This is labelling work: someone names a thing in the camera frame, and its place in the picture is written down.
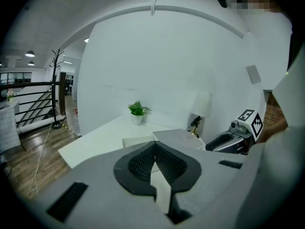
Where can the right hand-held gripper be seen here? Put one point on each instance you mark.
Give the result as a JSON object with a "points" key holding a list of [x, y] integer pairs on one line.
{"points": [[256, 126]]}

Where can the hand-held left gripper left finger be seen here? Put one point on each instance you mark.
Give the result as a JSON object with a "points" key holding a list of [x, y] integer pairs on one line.
{"points": [[104, 175]]}

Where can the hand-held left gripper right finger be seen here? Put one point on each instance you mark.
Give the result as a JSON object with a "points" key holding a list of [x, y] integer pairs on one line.
{"points": [[209, 175]]}

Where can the person's right forearm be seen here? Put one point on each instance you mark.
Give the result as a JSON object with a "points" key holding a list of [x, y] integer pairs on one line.
{"points": [[274, 131]]}

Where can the white table lamp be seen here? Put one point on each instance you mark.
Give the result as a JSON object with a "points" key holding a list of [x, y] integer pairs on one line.
{"points": [[202, 104]]}

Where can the yellow black floor tape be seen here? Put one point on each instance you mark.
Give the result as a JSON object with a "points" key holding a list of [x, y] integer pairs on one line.
{"points": [[70, 130]]}

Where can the clear plastic water bottle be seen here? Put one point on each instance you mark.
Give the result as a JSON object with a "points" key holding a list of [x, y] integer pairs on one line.
{"points": [[76, 119]]}

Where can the green potted plant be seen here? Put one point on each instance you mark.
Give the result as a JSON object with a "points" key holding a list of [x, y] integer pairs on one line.
{"points": [[137, 110]]}

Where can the black coat rack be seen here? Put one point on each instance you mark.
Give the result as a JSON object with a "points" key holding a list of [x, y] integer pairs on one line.
{"points": [[55, 80]]}

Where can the checked grey cloth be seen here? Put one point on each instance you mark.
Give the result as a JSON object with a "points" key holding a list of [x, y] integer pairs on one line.
{"points": [[8, 128]]}

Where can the person's black clothing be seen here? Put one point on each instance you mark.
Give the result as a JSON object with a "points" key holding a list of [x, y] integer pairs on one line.
{"points": [[296, 54]]}

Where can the black stair railing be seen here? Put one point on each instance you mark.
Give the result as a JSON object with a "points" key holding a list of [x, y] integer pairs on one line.
{"points": [[26, 84]]}

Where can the pink flowers in vase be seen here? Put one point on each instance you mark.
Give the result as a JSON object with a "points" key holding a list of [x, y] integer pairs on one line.
{"points": [[10, 95]]}

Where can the black pendant lamp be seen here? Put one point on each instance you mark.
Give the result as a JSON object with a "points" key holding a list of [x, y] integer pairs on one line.
{"points": [[31, 63], [30, 54]]}

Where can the rectangular ceiling light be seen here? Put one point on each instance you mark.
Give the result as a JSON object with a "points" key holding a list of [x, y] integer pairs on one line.
{"points": [[86, 40]]}

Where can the white ceiling conduit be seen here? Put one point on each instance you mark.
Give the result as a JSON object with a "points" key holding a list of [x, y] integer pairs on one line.
{"points": [[155, 1]]}

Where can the grey wall panel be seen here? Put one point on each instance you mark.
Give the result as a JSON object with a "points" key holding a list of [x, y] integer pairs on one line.
{"points": [[253, 74]]}

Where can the brown wooden post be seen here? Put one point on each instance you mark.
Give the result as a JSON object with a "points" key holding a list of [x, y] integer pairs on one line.
{"points": [[62, 92]]}

